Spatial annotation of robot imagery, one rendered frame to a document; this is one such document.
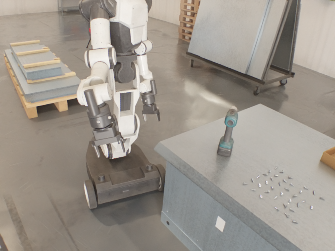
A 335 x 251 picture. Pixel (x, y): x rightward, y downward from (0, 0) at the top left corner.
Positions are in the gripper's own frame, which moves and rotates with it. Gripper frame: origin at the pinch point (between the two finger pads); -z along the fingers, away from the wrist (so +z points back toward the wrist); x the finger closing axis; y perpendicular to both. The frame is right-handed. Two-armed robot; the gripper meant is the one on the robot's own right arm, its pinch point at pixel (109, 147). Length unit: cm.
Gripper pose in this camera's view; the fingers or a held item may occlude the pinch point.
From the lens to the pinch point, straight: 114.1
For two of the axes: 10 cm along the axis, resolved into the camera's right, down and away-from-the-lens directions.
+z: -1.8, -9.1, -3.8
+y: 0.5, 3.8, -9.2
